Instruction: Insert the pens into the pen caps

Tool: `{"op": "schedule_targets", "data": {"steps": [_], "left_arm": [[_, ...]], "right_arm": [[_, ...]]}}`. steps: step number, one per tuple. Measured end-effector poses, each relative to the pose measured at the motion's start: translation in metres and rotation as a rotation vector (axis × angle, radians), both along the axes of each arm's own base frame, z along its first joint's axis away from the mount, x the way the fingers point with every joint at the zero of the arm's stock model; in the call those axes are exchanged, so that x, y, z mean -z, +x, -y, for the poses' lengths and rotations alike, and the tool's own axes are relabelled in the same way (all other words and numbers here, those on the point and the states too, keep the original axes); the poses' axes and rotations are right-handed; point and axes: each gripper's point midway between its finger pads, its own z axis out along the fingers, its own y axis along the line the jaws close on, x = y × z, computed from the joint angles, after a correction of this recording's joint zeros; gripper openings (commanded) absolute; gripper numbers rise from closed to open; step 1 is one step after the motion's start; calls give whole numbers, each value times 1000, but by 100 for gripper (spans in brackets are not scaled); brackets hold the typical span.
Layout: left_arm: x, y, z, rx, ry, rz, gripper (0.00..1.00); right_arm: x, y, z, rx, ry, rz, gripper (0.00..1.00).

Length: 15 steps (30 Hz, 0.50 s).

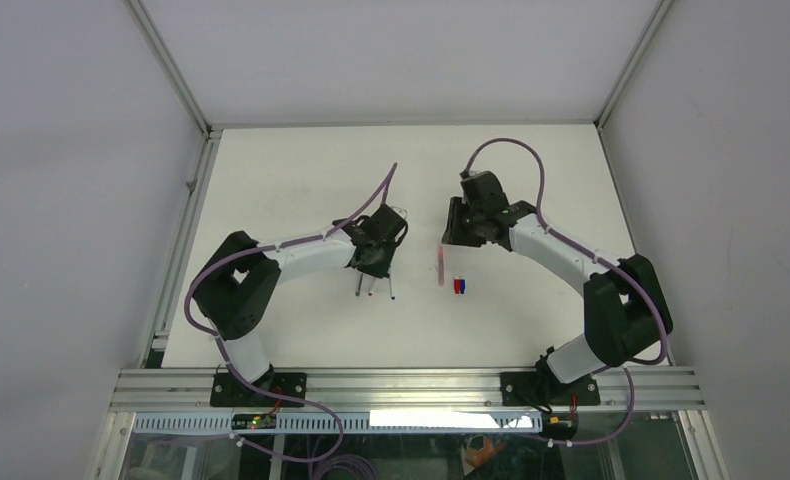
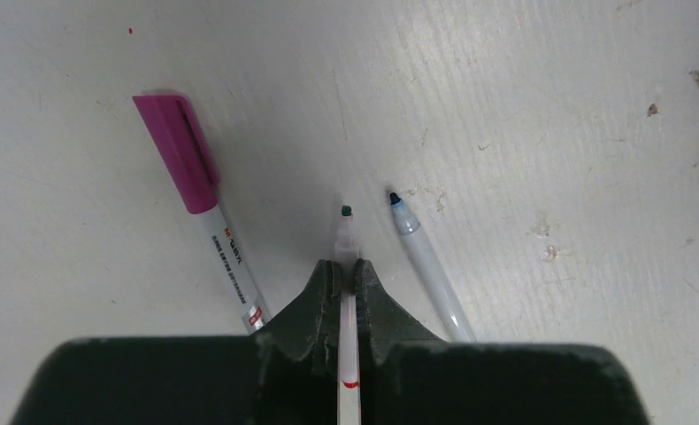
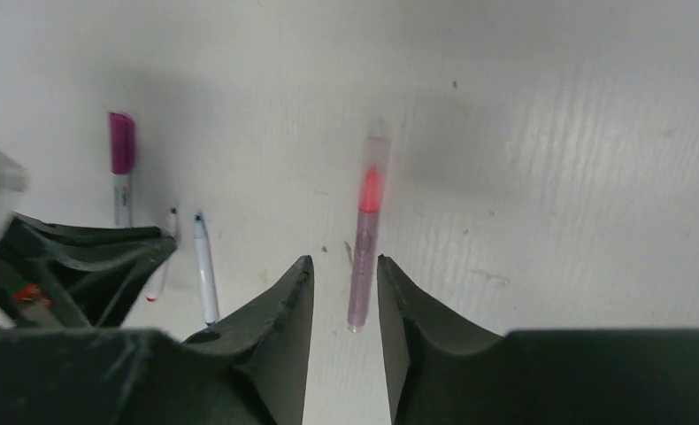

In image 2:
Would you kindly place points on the red white pen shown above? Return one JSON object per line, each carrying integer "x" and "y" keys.
{"x": 346, "y": 255}

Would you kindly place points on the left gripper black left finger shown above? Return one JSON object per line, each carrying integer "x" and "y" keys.
{"x": 298, "y": 355}

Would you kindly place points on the purple pen cap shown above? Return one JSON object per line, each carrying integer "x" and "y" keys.
{"x": 179, "y": 138}

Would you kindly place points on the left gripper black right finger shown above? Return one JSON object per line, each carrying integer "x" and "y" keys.
{"x": 382, "y": 323}

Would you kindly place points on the grey pen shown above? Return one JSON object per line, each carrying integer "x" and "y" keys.
{"x": 232, "y": 269}

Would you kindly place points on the blue white pen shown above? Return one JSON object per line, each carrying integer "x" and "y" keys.
{"x": 430, "y": 272}

